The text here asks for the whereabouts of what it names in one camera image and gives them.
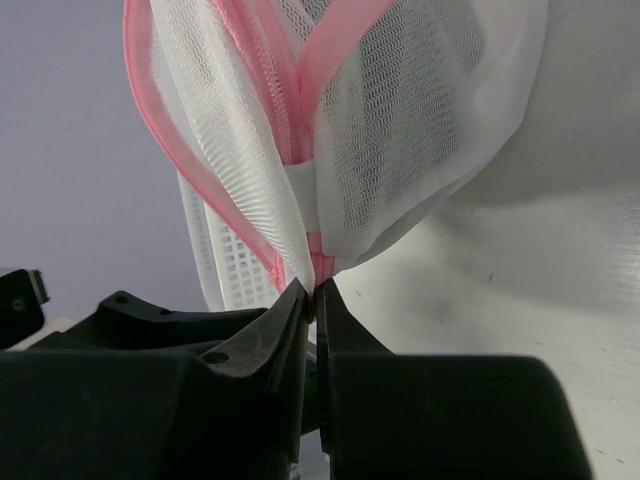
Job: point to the white plastic basket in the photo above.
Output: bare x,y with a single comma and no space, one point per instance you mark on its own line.
230,275

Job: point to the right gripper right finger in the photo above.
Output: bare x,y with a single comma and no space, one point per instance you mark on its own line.
384,415

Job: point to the pink trimmed mesh laundry bag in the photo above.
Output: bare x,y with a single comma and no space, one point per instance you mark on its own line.
321,132

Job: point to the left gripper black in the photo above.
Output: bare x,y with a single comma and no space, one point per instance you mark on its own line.
123,321

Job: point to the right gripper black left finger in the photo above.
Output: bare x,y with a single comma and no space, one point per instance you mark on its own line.
230,411

